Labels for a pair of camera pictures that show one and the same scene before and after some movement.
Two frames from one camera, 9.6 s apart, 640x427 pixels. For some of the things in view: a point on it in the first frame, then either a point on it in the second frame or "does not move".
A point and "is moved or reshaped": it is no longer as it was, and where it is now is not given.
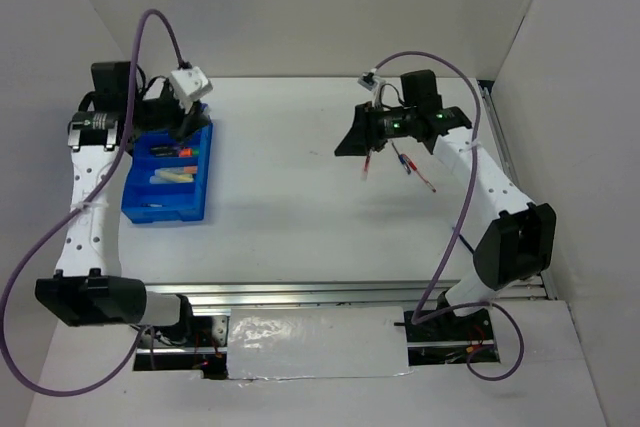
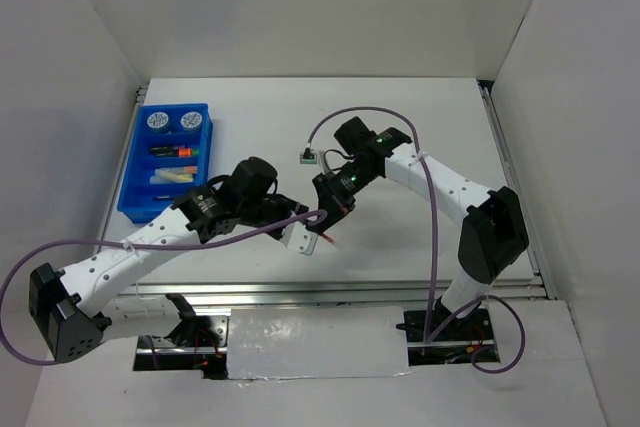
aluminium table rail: [325, 294] does not move
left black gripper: [184, 121] → [289, 207]
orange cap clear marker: [176, 170] does not move
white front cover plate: [312, 342] does not move
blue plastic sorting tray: [168, 175] does not move
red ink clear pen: [366, 167] is moved or reshaped
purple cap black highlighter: [164, 151] does not move
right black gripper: [364, 133] → [331, 199]
